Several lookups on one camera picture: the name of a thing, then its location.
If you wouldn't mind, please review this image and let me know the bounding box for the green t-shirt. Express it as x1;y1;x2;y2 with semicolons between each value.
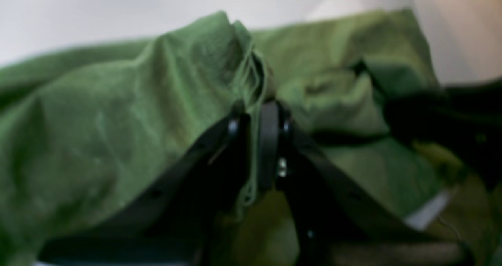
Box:
0;9;502;266

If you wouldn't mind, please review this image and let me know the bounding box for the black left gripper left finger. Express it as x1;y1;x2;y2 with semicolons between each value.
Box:
38;109;250;266

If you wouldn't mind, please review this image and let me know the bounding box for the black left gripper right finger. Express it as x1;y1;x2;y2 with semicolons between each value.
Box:
257;101;471;266

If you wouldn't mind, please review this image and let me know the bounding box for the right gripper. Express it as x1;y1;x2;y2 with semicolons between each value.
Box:
384;78;502;188

